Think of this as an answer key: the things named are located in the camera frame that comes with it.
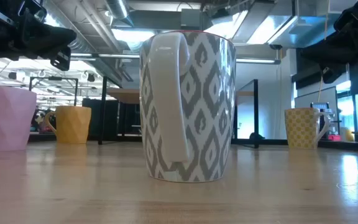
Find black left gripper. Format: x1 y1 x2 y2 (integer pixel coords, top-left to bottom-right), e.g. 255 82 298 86
0 0 77 72

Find white mug yellow dots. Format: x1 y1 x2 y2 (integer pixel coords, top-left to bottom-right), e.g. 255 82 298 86
284 107 332 150

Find yellow faceted mug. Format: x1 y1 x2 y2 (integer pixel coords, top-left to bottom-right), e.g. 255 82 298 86
44 105 92 144

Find pink faceted mug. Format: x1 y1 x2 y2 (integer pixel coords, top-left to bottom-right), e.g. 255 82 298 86
0 83 38 152

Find grey white diamond pattern mug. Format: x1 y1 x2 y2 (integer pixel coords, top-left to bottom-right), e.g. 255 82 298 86
139 30 237 184

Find grey ceiling box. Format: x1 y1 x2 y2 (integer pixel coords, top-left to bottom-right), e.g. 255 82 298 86
180 8 202 29

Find corrugated silver duct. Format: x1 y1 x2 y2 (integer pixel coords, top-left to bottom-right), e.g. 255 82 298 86
44 0 124 86

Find smooth silver ventilation duct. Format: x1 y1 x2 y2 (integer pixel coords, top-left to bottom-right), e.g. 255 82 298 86
105 0 130 20

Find wooden shelf black metal frame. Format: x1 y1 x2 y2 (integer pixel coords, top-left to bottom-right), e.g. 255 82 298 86
98 76 260 149

